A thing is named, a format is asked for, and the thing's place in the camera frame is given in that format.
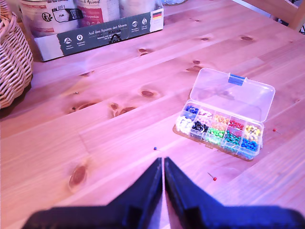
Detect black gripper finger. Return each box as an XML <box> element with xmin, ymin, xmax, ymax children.
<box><xmin>106</xmin><ymin>156</ymin><xmax>163</xmax><ymax>229</ymax></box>
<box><xmin>164</xmin><ymin>156</ymin><xmax>225</xmax><ymax>229</ymax></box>

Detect clear plastic pin organizer box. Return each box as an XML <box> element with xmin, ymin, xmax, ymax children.
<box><xmin>172</xmin><ymin>67</ymin><xmax>276</xmax><ymax>162</ymax></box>

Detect green and white cardboard tray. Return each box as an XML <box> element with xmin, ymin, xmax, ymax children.
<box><xmin>34</xmin><ymin>10</ymin><xmax>164</xmax><ymax>62</ymax></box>

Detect wicker basket with handle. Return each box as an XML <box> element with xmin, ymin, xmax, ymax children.
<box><xmin>0</xmin><ymin>10</ymin><xmax>34</xmax><ymax>110</ymax></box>

